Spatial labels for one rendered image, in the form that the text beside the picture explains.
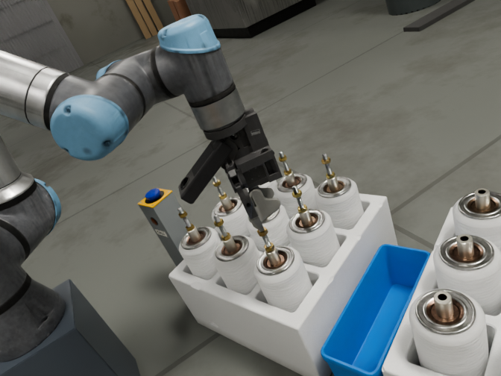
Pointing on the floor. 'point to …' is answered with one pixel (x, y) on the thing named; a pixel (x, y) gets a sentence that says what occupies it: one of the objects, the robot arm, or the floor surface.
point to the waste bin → (398, 7)
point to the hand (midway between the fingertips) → (255, 224)
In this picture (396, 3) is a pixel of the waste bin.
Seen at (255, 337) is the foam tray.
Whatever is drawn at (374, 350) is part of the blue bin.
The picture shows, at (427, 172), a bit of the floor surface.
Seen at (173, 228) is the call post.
